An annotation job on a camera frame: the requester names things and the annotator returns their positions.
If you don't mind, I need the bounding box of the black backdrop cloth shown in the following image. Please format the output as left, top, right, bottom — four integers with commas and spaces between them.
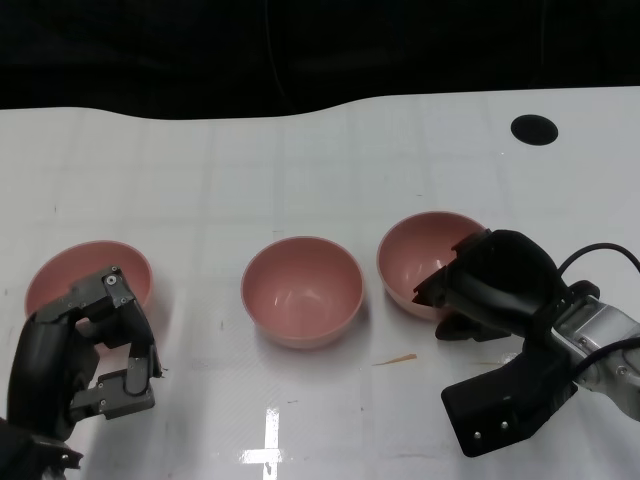
0, 0, 640, 121

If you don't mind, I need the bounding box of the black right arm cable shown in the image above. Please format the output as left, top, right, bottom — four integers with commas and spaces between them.
557, 242, 640, 381

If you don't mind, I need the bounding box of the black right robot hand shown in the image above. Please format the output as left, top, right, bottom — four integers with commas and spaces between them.
412, 228, 571, 344

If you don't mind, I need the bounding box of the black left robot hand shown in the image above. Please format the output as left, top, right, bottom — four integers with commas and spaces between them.
7, 264, 169, 441

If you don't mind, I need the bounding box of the orange sliver scrap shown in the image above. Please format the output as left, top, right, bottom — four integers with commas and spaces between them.
372, 352, 418, 367

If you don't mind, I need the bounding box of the black round table grommet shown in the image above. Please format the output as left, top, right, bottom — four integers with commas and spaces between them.
510, 114, 559, 147

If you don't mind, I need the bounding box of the pink plastic bowl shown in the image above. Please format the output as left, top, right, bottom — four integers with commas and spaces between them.
376, 210, 489, 321
23, 239, 154, 351
240, 235, 365, 350

